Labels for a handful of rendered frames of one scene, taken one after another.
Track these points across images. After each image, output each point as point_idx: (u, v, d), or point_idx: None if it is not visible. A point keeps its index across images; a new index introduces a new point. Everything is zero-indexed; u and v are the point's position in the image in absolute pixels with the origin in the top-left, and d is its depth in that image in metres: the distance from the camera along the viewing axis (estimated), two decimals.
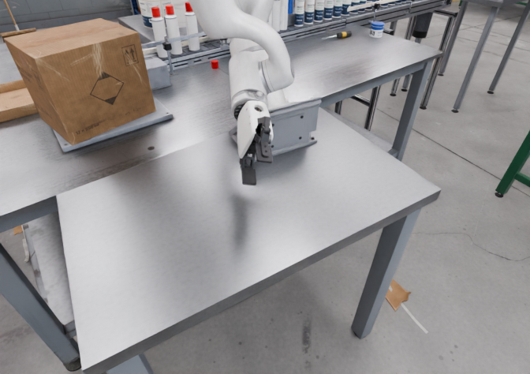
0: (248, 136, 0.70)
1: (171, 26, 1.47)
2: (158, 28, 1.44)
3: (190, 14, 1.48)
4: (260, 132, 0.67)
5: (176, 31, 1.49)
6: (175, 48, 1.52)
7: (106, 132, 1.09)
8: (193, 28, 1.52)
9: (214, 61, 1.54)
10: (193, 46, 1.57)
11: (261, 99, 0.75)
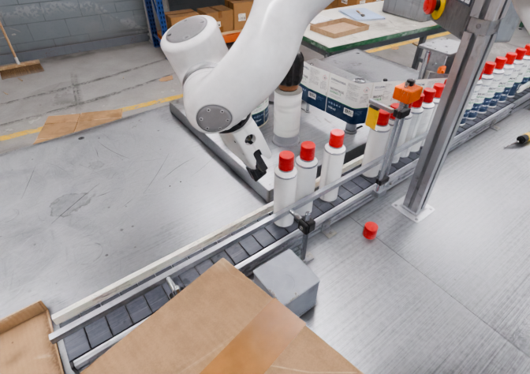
0: (244, 162, 0.63)
1: (307, 179, 0.78)
2: (288, 189, 0.75)
3: (339, 153, 0.80)
4: None
5: (313, 185, 0.80)
6: (304, 207, 0.84)
7: None
8: (337, 172, 0.84)
9: (375, 229, 0.85)
10: (330, 196, 0.88)
11: (245, 115, 0.55)
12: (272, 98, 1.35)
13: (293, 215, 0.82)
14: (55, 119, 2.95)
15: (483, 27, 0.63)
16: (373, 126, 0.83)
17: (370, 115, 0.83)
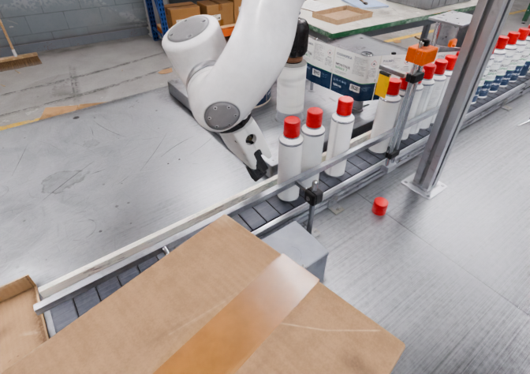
0: (244, 162, 0.63)
1: (314, 148, 0.73)
2: (293, 158, 0.70)
3: (348, 122, 0.75)
4: None
5: (319, 155, 0.75)
6: (310, 181, 0.79)
7: None
8: (346, 143, 0.79)
9: (385, 204, 0.80)
10: (337, 170, 0.84)
11: (246, 115, 0.55)
12: None
13: (299, 188, 0.78)
14: (53, 110, 2.90)
15: None
16: (383, 95, 0.78)
17: (380, 83, 0.78)
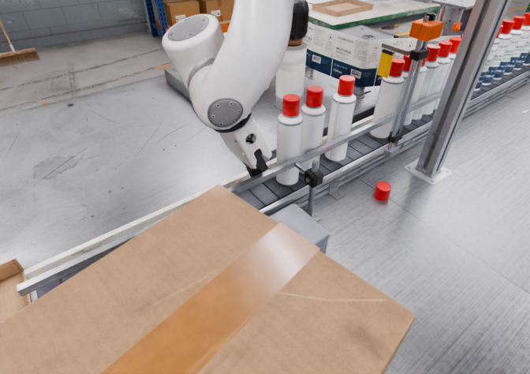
0: (244, 162, 0.63)
1: (315, 129, 0.70)
2: (292, 139, 0.67)
3: (349, 102, 0.72)
4: None
5: (320, 136, 0.72)
6: (310, 165, 0.76)
7: None
8: (347, 125, 0.76)
9: (387, 188, 0.77)
10: (339, 154, 0.81)
11: (246, 114, 0.55)
12: None
13: (298, 172, 0.75)
14: None
15: None
16: (386, 74, 0.76)
17: (382, 62, 0.75)
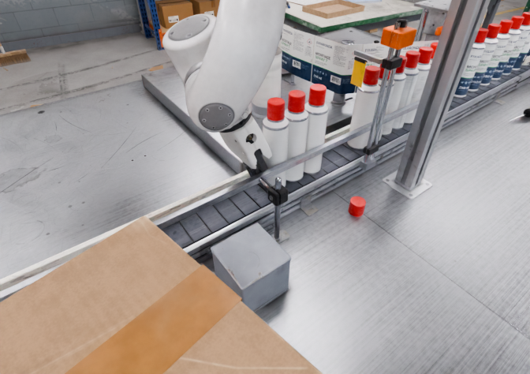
0: (244, 162, 0.63)
1: (296, 135, 0.68)
2: (278, 143, 0.66)
3: (320, 113, 0.68)
4: None
5: (303, 143, 0.70)
6: (293, 171, 0.74)
7: None
8: (319, 136, 0.72)
9: (361, 203, 0.73)
10: (312, 166, 0.77)
11: (246, 114, 0.55)
12: None
13: (285, 177, 0.73)
14: None
15: None
16: (360, 84, 0.71)
17: (356, 70, 0.71)
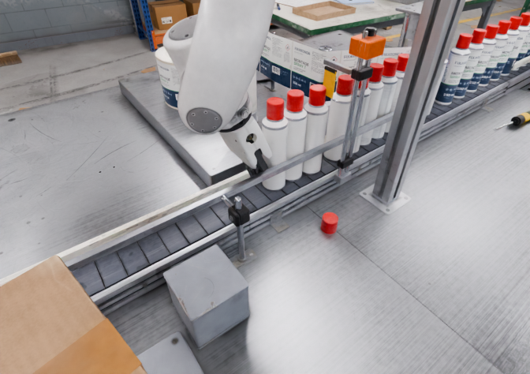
0: (245, 162, 0.63)
1: (295, 134, 0.68)
2: (279, 143, 0.66)
3: (319, 113, 0.68)
4: None
5: (301, 142, 0.70)
6: (292, 170, 0.74)
7: None
8: (318, 137, 0.72)
9: (334, 221, 0.69)
10: (311, 166, 0.77)
11: (247, 114, 0.55)
12: None
13: (285, 176, 0.73)
14: None
15: None
16: (330, 94, 0.67)
17: (326, 80, 0.67)
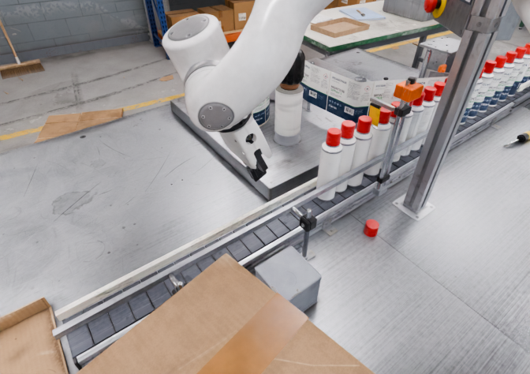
0: (244, 162, 0.63)
1: (346, 155, 0.85)
2: (335, 163, 0.82)
3: (365, 139, 0.84)
4: None
5: (350, 162, 0.87)
6: (341, 184, 0.91)
7: None
8: (363, 158, 0.88)
9: (375, 226, 0.86)
10: (355, 181, 0.93)
11: (246, 114, 0.55)
12: (273, 97, 1.35)
13: (335, 188, 0.90)
14: (56, 118, 2.95)
15: (484, 25, 0.63)
16: (376, 123, 0.84)
17: (371, 113, 0.83)
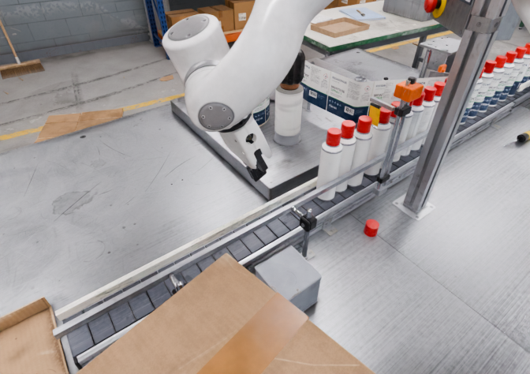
0: (244, 162, 0.63)
1: (346, 155, 0.85)
2: (336, 163, 0.82)
3: (365, 139, 0.85)
4: None
5: (350, 162, 0.87)
6: (341, 184, 0.91)
7: None
8: (363, 158, 0.88)
9: (375, 226, 0.86)
10: (355, 181, 0.93)
11: (246, 114, 0.55)
12: (273, 97, 1.35)
13: (335, 188, 0.90)
14: (56, 118, 2.95)
15: (484, 25, 0.63)
16: (376, 123, 0.84)
17: (371, 113, 0.83)
